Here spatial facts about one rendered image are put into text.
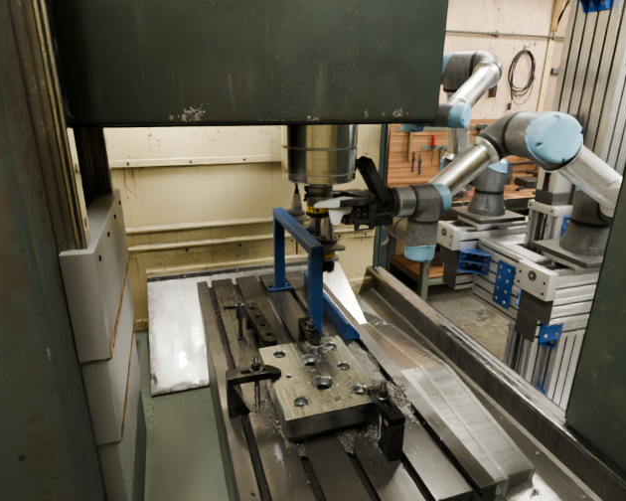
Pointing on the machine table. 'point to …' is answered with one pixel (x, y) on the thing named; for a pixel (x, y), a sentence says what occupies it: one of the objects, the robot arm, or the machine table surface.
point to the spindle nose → (319, 154)
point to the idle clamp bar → (259, 325)
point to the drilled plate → (328, 414)
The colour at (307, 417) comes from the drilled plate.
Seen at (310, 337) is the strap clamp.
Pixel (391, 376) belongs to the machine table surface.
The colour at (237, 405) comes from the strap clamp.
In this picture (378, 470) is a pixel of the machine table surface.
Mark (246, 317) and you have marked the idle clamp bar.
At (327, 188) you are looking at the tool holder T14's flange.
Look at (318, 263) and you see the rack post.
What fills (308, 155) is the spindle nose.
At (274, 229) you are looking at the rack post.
